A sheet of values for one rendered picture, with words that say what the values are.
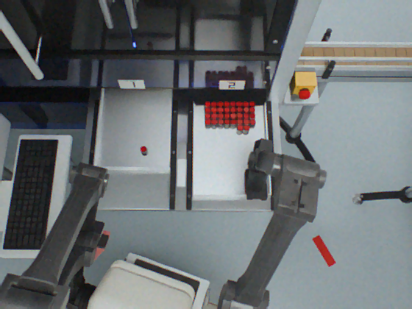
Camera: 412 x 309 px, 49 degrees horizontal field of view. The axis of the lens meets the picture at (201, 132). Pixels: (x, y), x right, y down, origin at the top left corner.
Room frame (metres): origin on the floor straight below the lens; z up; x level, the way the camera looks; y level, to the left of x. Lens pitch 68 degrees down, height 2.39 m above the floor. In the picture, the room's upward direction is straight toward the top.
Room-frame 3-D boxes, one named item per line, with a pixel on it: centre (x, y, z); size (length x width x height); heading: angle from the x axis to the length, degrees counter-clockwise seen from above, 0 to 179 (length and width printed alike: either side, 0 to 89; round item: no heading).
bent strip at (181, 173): (0.47, 0.07, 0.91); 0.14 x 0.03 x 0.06; 179
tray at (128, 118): (0.63, 0.24, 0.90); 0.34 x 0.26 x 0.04; 0
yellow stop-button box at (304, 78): (0.74, -0.35, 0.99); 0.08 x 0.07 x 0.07; 0
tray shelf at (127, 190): (0.55, 0.07, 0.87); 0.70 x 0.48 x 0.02; 90
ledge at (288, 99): (0.78, -0.37, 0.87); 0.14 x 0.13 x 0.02; 0
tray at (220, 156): (0.53, -0.10, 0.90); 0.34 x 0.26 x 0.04; 0
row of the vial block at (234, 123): (0.62, -0.10, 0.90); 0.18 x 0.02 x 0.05; 90
